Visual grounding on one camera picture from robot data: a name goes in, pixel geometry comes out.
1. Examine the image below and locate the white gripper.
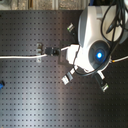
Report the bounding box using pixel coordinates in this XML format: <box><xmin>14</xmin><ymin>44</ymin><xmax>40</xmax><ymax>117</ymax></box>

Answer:
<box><xmin>45</xmin><ymin>45</ymin><xmax>79</xmax><ymax>64</ymax></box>

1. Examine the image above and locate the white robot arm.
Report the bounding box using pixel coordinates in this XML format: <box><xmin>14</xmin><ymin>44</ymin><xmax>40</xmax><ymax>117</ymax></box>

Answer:
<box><xmin>45</xmin><ymin>5</ymin><xmax>128</xmax><ymax>74</ymax></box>

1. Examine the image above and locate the black perforated board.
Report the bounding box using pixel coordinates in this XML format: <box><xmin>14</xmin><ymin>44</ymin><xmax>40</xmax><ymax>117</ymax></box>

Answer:
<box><xmin>0</xmin><ymin>11</ymin><xmax>128</xmax><ymax>128</ymax></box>

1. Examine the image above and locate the blue object at edge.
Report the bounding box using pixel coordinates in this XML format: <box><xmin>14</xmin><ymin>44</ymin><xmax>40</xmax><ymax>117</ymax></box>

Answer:
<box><xmin>0</xmin><ymin>80</ymin><xmax>4</xmax><ymax>91</ymax></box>

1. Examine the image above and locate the metal cable clip upper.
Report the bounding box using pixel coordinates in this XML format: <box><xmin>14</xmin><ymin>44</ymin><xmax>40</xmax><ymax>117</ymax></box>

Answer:
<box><xmin>37</xmin><ymin>43</ymin><xmax>42</xmax><ymax>52</ymax></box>

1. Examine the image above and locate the metal cable clip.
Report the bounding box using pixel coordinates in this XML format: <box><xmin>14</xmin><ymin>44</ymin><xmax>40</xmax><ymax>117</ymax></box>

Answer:
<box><xmin>36</xmin><ymin>57</ymin><xmax>42</xmax><ymax>64</ymax></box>
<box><xmin>37</xmin><ymin>43</ymin><xmax>42</xmax><ymax>52</ymax></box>

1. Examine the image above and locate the metal cable clip lower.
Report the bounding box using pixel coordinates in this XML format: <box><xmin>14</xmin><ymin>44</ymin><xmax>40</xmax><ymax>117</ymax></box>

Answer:
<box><xmin>36</xmin><ymin>57</ymin><xmax>42</xmax><ymax>64</ymax></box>

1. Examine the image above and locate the white orange cable right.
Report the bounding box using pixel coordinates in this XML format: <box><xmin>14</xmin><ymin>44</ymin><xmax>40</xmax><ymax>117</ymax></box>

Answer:
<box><xmin>111</xmin><ymin>55</ymin><xmax>128</xmax><ymax>64</ymax></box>

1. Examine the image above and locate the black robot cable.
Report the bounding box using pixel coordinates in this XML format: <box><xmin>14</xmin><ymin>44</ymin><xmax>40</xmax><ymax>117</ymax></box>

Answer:
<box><xmin>70</xmin><ymin>0</ymin><xmax>128</xmax><ymax>77</ymax></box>

